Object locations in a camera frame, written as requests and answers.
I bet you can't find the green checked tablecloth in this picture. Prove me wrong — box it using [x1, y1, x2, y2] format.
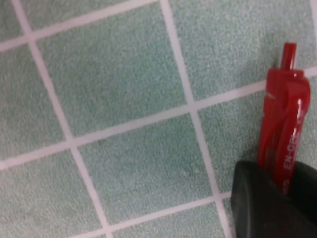
[0, 0, 317, 238]

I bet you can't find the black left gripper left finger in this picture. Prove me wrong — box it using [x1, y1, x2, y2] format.
[230, 160, 317, 238]

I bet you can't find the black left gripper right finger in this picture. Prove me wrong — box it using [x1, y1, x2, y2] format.
[292, 161, 317, 221]

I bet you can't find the red gel pen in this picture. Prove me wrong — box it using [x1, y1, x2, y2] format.
[256, 42, 312, 199]

